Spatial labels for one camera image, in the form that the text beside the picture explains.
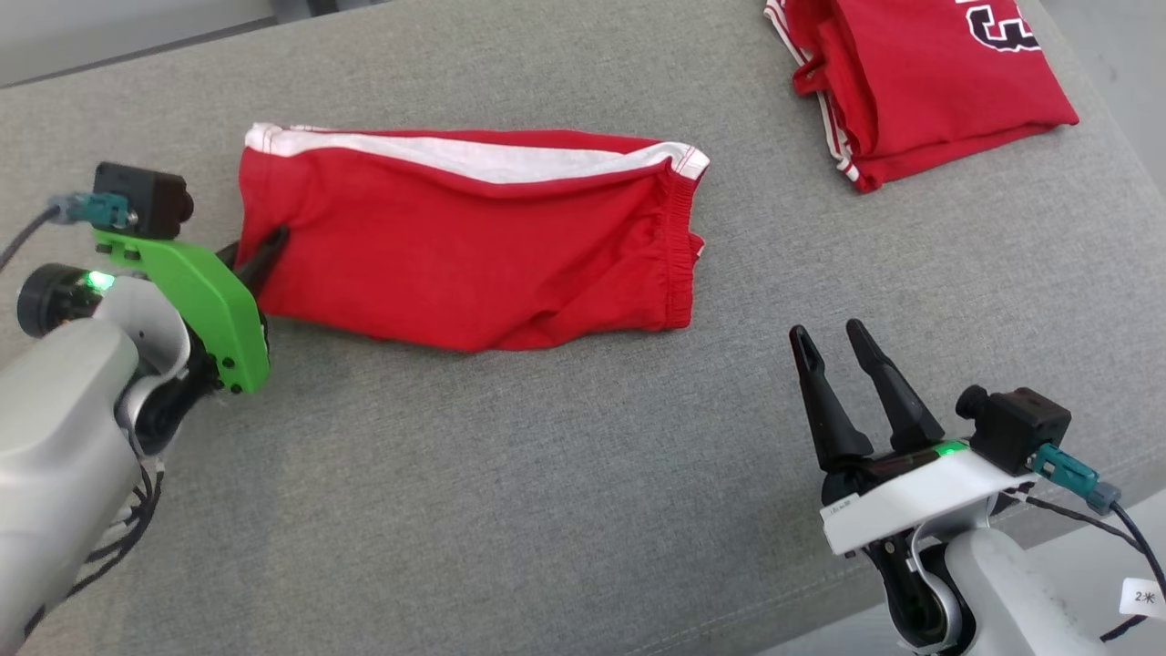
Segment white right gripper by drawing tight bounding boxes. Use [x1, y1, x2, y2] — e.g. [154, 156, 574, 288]
[789, 319, 1039, 557]

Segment red shorts with white stripe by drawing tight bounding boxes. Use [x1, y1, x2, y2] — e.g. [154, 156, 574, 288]
[235, 123, 711, 354]

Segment right camera cable teal plug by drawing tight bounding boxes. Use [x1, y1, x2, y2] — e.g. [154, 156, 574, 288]
[1020, 444, 1166, 643]

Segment white cable label tag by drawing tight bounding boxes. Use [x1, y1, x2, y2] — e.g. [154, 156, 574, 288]
[1119, 577, 1166, 622]

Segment red jersey with white sleeves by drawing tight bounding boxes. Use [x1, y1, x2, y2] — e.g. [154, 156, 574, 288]
[763, 0, 1080, 194]

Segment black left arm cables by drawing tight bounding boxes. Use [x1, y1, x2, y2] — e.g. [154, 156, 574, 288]
[55, 460, 165, 602]

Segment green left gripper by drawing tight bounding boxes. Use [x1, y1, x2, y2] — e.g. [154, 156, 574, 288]
[94, 225, 291, 395]

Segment camera cable teal plug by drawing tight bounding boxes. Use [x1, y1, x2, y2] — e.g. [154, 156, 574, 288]
[0, 191, 138, 274]
[1020, 444, 1166, 643]

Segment left camera cable teal plug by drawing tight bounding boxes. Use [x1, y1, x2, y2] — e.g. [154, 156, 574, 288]
[0, 191, 138, 274]

